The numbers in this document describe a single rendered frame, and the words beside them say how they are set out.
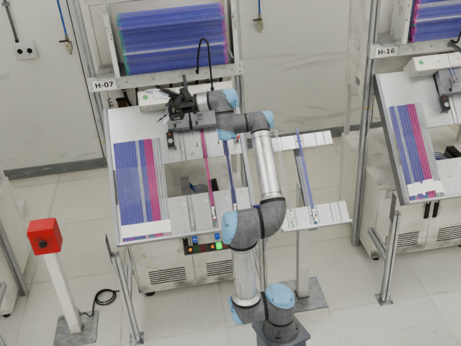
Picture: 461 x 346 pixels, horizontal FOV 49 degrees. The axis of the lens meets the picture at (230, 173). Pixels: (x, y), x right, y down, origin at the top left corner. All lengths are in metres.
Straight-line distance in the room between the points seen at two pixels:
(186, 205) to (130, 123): 0.52
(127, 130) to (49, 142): 1.92
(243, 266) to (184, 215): 0.69
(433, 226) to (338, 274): 0.65
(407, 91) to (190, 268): 1.58
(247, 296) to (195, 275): 1.15
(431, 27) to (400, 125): 0.51
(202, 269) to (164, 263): 0.23
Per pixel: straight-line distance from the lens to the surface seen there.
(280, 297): 2.10
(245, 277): 1.97
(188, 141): 2.62
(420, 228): 3.34
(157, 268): 3.06
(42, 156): 4.60
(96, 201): 4.17
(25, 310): 3.45
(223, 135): 1.93
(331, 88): 4.50
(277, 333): 2.21
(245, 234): 1.82
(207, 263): 3.07
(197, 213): 2.53
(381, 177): 3.08
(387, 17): 2.95
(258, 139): 1.92
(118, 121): 2.70
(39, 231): 2.68
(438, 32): 2.89
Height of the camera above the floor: 2.31
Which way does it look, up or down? 33 degrees down
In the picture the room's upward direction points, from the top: 5 degrees counter-clockwise
